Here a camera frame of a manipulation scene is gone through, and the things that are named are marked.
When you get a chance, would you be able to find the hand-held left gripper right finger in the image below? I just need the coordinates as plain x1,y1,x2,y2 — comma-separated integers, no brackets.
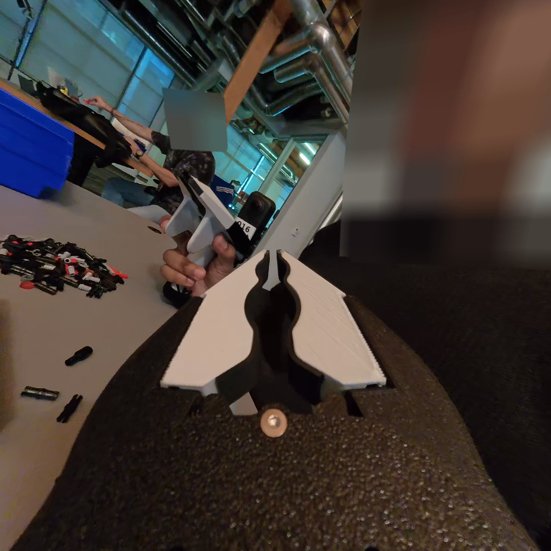
276,249,387,406

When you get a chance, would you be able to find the black duffel bag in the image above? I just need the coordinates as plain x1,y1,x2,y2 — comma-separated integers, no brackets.
36,82,132,168

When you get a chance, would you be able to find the blue track jacket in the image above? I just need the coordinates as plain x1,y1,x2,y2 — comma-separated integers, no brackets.
211,174,242,212

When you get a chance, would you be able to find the blue plastic bin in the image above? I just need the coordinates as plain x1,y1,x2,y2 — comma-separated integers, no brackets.
0,88,76,199

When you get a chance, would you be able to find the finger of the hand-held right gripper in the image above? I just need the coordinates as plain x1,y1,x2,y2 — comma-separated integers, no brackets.
189,176,236,232

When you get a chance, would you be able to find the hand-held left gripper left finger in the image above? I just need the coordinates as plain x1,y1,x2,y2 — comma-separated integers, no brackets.
160,250,271,404

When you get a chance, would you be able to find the pile of small plastic pins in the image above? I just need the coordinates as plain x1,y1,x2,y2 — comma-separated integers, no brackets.
0,234,129,299

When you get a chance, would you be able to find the wooden work table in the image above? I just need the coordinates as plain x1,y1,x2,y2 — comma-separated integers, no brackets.
0,77,155,178

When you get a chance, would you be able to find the person's right hand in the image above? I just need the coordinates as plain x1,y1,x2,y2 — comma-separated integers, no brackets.
158,215,238,298

